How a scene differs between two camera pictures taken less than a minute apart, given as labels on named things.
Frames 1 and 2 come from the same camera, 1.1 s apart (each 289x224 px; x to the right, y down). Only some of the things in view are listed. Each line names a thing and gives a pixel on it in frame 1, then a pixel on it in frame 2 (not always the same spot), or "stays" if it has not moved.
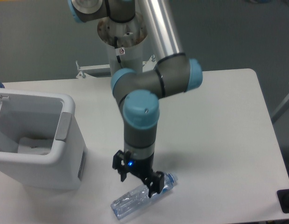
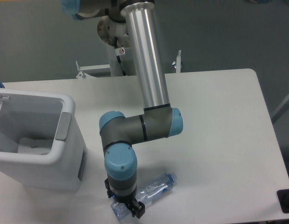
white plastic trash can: [37, 141] stays
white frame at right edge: [288, 102] stays
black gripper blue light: [143, 168] to [137, 208]
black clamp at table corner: [285, 199] stays
